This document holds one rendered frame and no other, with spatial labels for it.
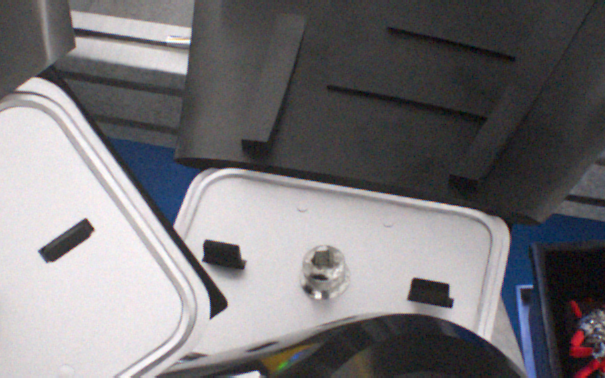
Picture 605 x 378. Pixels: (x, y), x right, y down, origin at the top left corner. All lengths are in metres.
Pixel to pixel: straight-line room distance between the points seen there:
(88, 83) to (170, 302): 0.62
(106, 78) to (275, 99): 0.52
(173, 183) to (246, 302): 0.63
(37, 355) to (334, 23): 0.17
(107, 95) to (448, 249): 0.56
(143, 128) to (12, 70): 0.65
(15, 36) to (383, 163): 0.14
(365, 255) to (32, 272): 0.11
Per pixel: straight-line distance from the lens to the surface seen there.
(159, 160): 0.96
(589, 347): 0.74
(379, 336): 0.26
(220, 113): 0.38
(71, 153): 0.27
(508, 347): 0.56
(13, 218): 0.27
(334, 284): 0.35
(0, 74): 0.26
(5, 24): 0.26
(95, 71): 0.88
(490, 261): 0.36
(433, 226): 0.36
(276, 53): 0.39
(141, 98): 0.88
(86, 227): 0.27
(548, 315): 0.71
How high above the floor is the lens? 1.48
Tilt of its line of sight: 52 degrees down
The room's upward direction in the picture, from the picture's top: 5 degrees counter-clockwise
